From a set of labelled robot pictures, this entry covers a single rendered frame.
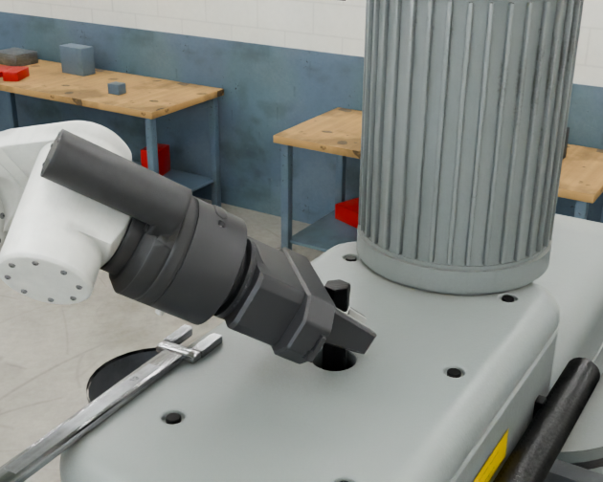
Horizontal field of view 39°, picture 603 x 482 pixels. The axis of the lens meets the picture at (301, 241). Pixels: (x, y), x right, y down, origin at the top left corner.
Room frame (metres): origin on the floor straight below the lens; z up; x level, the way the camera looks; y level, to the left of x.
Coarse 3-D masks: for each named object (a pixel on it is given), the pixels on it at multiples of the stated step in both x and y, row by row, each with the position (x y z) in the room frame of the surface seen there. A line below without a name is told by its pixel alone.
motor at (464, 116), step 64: (384, 0) 0.78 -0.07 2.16; (448, 0) 0.74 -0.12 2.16; (512, 0) 0.73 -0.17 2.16; (576, 0) 0.77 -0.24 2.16; (384, 64) 0.78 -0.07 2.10; (448, 64) 0.73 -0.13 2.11; (512, 64) 0.73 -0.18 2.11; (384, 128) 0.78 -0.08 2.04; (448, 128) 0.73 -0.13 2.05; (512, 128) 0.73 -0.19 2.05; (384, 192) 0.77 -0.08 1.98; (448, 192) 0.73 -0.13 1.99; (512, 192) 0.74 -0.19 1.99; (384, 256) 0.76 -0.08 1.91; (448, 256) 0.73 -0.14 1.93; (512, 256) 0.74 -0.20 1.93
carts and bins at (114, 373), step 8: (128, 352) 2.72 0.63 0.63; (136, 352) 2.73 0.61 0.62; (144, 352) 2.74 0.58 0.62; (152, 352) 2.74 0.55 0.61; (112, 360) 2.67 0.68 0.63; (120, 360) 2.69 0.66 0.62; (128, 360) 2.71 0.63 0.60; (136, 360) 2.72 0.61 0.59; (144, 360) 2.73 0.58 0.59; (104, 368) 2.63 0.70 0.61; (112, 368) 2.66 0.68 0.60; (120, 368) 2.68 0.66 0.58; (128, 368) 2.70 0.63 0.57; (136, 368) 2.72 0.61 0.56; (96, 376) 2.58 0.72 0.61; (104, 376) 2.62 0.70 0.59; (112, 376) 2.65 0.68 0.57; (120, 376) 2.68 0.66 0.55; (88, 384) 2.52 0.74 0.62; (96, 384) 2.57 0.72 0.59; (104, 384) 2.61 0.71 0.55; (112, 384) 2.65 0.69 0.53; (88, 392) 2.47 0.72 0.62; (96, 392) 2.56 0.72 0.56; (88, 400) 2.42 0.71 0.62
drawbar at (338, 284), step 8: (328, 280) 0.62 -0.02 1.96; (336, 280) 0.62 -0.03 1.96; (328, 288) 0.61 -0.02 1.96; (336, 288) 0.61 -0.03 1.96; (344, 288) 0.61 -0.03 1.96; (336, 296) 0.60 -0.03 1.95; (344, 296) 0.60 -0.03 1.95; (336, 304) 0.60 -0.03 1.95; (344, 304) 0.60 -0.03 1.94; (328, 344) 0.60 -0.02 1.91; (328, 352) 0.60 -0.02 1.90; (336, 352) 0.60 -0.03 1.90; (344, 352) 0.60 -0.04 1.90; (328, 360) 0.60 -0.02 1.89; (336, 360) 0.60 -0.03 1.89; (344, 360) 0.60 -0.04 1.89; (328, 368) 0.60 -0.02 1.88; (336, 368) 0.60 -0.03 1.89; (344, 368) 0.60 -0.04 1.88
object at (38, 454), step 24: (168, 336) 0.63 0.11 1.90; (216, 336) 0.63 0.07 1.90; (168, 360) 0.60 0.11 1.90; (192, 360) 0.60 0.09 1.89; (120, 384) 0.56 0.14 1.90; (144, 384) 0.56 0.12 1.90; (96, 408) 0.53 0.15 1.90; (120, 408) 0.54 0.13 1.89; (48, 432) 0.50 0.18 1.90; (72, 432) 0.50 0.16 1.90; (24, 456) 0.47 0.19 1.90; (48, 456) 0.47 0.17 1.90; (0, 480) 0.45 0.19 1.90; (24, 480) 0.45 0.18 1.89
